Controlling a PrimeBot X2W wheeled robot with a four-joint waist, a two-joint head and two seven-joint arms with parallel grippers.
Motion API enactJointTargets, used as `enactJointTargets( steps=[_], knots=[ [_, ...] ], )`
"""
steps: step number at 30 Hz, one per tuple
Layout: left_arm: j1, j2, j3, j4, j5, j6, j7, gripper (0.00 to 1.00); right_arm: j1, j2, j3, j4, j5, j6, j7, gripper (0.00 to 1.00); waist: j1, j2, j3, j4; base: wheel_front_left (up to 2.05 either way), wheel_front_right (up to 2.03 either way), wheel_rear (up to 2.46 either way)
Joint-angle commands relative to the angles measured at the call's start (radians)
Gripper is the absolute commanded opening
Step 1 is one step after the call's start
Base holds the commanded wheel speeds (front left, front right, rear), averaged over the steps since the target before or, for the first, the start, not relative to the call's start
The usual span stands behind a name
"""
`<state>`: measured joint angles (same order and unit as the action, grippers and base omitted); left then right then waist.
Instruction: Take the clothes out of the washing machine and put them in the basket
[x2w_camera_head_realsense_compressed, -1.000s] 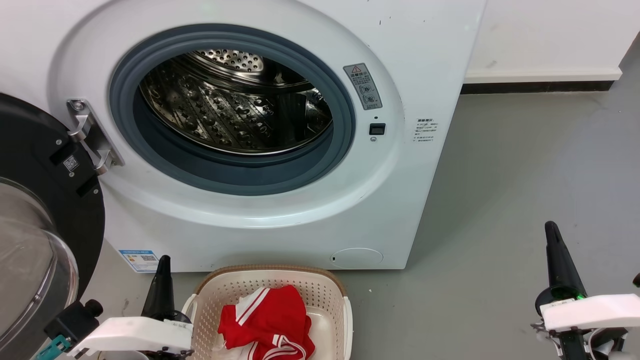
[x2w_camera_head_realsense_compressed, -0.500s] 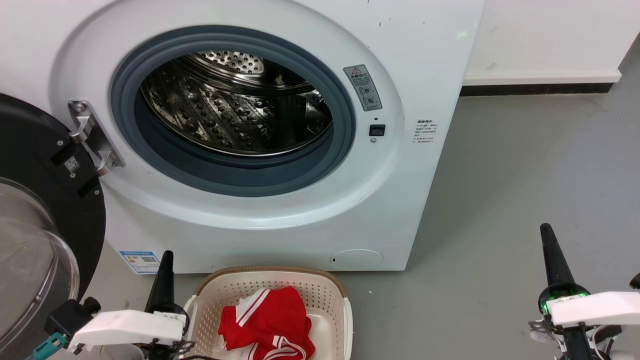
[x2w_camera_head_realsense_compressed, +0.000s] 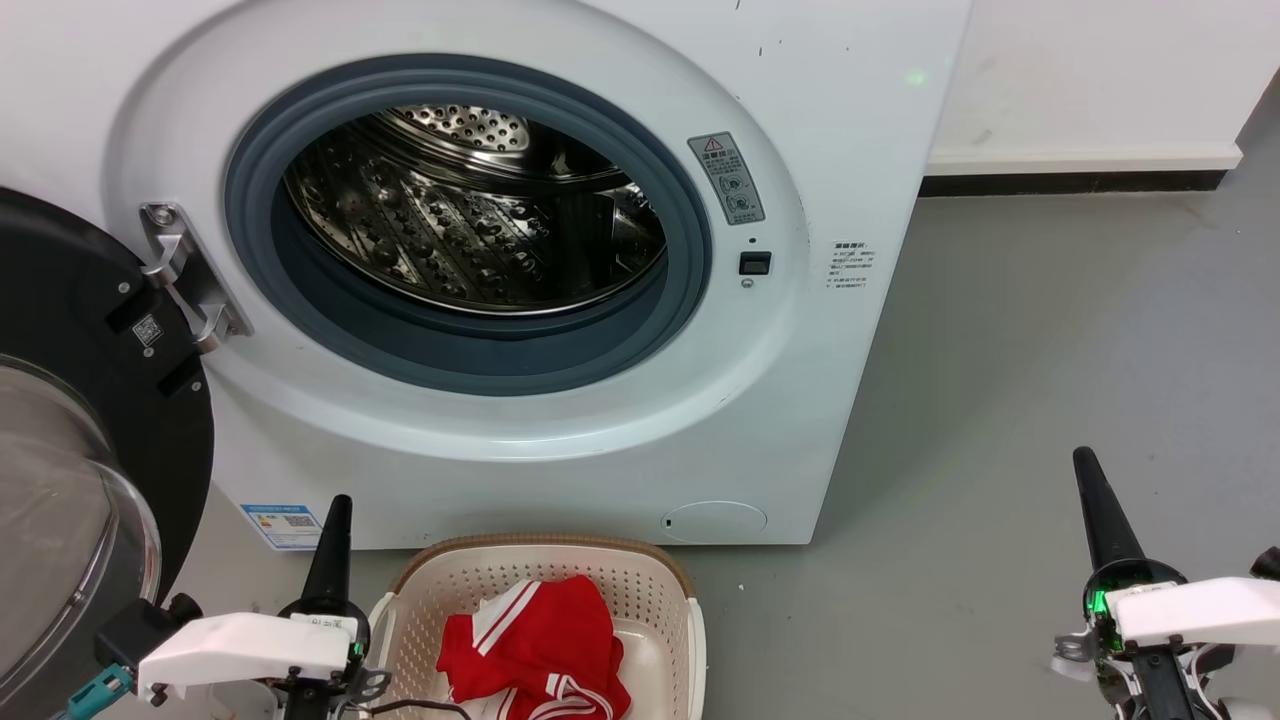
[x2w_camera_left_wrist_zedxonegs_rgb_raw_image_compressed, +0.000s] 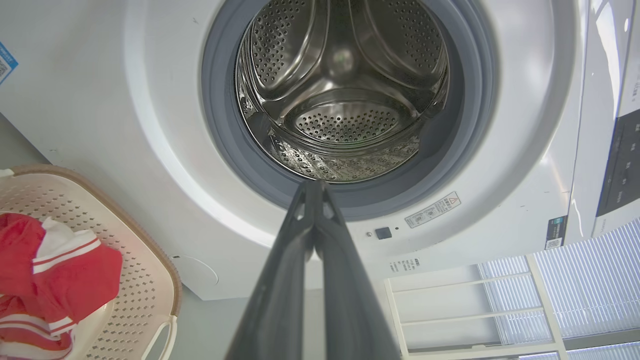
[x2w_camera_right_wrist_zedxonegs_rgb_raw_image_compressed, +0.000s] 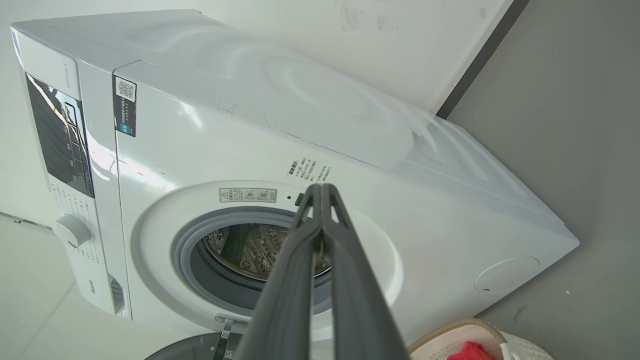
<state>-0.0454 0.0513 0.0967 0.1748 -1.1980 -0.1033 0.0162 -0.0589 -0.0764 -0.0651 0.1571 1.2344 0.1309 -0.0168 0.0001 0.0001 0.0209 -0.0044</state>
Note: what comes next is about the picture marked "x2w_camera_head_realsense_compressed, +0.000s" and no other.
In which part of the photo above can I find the round white filter cover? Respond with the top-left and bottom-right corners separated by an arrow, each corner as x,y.
660,501 -> 769,544

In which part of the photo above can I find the cream perforated laundry basket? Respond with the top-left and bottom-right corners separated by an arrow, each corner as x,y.
365,533 -> 707,720

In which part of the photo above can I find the black round washer door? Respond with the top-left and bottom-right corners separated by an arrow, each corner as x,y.
0,186 -> 215,720

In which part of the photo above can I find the teal connector plug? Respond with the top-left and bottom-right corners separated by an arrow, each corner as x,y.
60,664 -> 136,720

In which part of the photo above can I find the blue white energy label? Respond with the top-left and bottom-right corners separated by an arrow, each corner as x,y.
240,503 -> 323,551

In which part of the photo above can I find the red white-striped garment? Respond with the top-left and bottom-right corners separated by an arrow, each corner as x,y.
436,575 -> 633,720

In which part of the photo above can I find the black wall base strip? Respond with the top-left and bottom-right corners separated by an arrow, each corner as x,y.
918,170 -> 1229,197

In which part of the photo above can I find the thin black cable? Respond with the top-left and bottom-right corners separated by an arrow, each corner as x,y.
370,698 -> 471,720

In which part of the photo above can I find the stainless steel washing machine drum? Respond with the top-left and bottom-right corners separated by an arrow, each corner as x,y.
283,104 -> 669,317

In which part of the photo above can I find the grey rubber door gasket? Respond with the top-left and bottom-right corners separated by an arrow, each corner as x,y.
224,54 -> 713,397

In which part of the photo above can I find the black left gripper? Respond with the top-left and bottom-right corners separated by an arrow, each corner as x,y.
278,495 -> 393,720

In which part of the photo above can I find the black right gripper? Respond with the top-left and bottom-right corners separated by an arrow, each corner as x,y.
1052,446 -> 1236,720

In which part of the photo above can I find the white front-load washing machine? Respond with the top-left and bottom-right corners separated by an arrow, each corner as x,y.
0,0 -> 973,549

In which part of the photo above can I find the silver metal door hinge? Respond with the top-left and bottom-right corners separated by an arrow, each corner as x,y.
140,202 -> 253,353

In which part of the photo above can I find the grey warning sticker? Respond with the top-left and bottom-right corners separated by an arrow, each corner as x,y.
687,132 -> 766,226

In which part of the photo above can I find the white wall skirting board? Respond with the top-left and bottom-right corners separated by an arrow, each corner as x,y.
925,143 -> 1244,177

